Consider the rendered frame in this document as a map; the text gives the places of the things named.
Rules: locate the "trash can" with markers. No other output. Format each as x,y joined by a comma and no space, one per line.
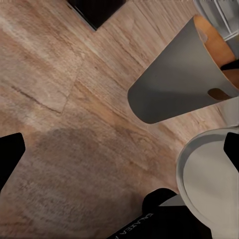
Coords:
186,76

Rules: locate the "stairs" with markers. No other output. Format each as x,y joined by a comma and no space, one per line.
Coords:
97,12

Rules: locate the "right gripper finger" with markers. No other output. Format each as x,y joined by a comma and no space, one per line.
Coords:
232,65

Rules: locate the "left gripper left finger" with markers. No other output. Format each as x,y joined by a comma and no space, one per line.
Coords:
12,148

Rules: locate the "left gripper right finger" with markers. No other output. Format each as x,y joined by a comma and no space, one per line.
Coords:
231,148

